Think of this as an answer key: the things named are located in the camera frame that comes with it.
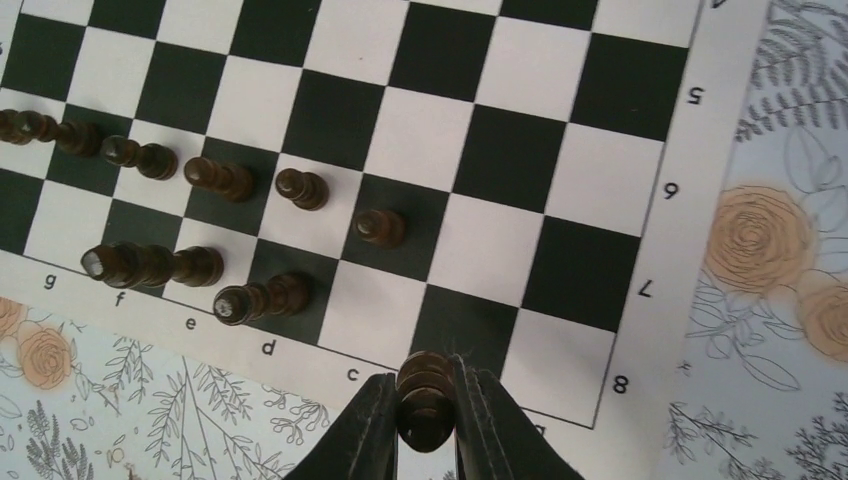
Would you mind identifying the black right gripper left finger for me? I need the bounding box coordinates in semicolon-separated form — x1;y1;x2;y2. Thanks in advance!
286;373;399;480

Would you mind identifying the dark pawn on board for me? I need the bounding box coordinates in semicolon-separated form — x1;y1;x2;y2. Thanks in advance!
353;209;406;249
100;135;178;180
274;168;329;211
12;110;102;157
183;157;254;202

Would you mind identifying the dark tall piece on board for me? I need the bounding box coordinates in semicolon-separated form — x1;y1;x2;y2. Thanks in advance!
80;241;224;289
212;273;310;326

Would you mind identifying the dark wooden chess piece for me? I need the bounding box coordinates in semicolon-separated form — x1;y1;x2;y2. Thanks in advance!
396;351;456;453

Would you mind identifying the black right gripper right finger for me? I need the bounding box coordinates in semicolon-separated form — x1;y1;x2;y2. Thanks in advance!
451;355;582;479

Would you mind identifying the floral patterned table mat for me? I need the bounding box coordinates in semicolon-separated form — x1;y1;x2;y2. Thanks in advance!
0;0;848;480

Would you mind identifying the black and white chessboard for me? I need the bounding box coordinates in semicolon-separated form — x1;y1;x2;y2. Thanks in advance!
0;0;773;480

